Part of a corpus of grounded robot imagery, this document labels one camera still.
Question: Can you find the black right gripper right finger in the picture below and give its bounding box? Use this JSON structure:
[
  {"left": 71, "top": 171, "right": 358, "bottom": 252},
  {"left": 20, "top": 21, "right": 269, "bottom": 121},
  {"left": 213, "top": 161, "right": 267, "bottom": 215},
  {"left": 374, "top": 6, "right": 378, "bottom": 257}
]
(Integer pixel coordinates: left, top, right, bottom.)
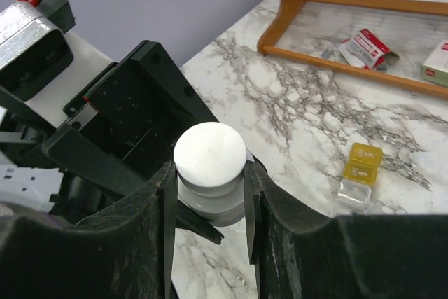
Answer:
[{"left": 244, "top": 161, "right": 447, "bottom": 298}]

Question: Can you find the yellow clear pill organizer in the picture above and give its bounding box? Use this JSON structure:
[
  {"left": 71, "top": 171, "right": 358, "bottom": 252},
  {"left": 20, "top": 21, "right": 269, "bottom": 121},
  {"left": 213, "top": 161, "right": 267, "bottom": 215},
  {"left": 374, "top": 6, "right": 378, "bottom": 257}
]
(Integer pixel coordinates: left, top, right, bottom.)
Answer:
[{"left": 330, "top": 143, "right": 383, "bottom": 217}]

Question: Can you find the red white staple box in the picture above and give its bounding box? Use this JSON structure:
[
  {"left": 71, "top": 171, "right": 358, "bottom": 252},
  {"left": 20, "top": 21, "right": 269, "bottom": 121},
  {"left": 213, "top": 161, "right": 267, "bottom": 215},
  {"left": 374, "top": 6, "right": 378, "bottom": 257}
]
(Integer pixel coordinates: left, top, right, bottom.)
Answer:
[{"left": 338, "top": 29, "right": 400, "bottom": 70}]

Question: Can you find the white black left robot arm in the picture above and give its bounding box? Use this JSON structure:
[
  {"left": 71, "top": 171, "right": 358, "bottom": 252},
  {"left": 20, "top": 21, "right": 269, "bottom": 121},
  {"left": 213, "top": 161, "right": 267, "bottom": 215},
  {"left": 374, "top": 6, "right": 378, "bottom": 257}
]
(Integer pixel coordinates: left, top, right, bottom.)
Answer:
[{"left": 1, "top": 38, "right": 214, "bottom": 223}]

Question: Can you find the orange wooden shelf rack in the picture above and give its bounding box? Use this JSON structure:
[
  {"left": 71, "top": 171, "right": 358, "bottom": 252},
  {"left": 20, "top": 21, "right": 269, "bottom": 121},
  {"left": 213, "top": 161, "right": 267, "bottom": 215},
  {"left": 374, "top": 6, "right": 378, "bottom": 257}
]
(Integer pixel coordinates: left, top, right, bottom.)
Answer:
[{"left": 258, "top": 0, "right": 447, "bottom": 98}]

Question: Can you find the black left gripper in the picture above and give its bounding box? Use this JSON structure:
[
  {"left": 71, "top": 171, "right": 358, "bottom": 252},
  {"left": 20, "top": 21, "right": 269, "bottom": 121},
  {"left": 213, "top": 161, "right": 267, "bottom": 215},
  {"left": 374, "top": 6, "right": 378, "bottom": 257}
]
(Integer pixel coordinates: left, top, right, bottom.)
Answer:
[{"left": 41, "top": 40, "right": 225, "bottom": 246}]

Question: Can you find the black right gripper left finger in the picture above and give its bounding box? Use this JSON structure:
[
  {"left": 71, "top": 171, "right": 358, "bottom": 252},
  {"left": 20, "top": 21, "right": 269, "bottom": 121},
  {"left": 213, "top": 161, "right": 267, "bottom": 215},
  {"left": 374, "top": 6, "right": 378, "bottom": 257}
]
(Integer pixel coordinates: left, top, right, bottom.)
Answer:
[{"left": 1, "top": 162, "right": 177, "bottom": 298}]

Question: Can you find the green stapler box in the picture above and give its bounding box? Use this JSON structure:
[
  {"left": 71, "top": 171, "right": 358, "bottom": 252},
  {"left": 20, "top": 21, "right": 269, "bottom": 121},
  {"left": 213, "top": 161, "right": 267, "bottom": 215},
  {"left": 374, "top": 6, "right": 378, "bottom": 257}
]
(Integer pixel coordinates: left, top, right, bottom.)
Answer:
[{"left": 421, "top": 39, "right": 448, "bottom": 87}]

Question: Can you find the grey staple strip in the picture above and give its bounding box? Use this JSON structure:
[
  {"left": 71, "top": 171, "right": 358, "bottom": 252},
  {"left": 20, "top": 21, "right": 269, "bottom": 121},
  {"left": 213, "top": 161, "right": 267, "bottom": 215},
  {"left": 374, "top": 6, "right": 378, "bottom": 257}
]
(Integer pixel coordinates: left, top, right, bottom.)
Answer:
[{"left": 321, "top": 49, "right": 333, "bottom": 59}]

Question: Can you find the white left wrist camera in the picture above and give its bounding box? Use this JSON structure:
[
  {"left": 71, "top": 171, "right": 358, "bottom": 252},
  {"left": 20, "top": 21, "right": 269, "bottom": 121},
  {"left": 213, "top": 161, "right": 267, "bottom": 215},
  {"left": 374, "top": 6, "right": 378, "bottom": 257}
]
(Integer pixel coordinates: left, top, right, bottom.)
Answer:
[{"left": 0, "top": 0, "right": 116, "bottom": 128}]

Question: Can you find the white pill bottle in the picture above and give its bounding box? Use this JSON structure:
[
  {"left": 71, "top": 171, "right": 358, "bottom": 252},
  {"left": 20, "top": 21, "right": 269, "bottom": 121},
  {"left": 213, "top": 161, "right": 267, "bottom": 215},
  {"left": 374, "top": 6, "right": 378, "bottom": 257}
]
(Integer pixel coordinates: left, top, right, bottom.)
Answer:
[{"left": 173, "top": 122, "right": 248, "bottom": 227}]

